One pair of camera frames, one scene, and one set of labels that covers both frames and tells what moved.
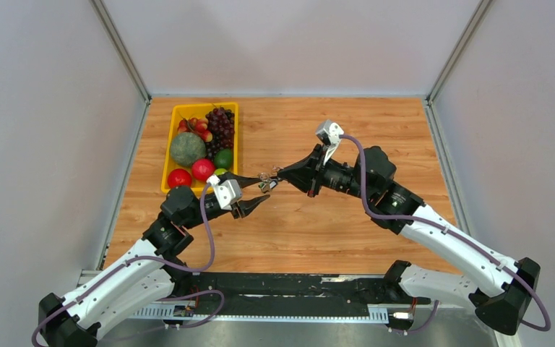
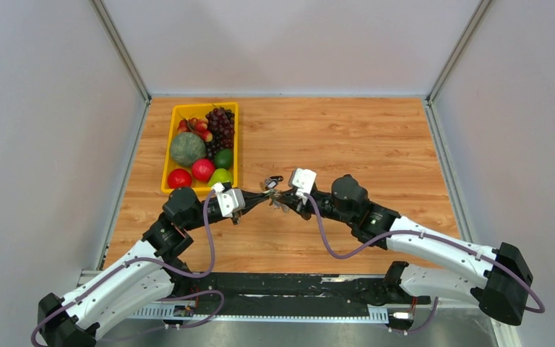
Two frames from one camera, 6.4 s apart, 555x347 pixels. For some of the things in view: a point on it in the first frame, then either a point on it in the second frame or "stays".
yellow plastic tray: (181, 112) stays
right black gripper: (303, 173) to (295, 203)
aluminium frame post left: (120, 45) stays
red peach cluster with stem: (197, 126) stays
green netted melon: (186, 147) stays
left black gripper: (246, 206) to (252, 199)
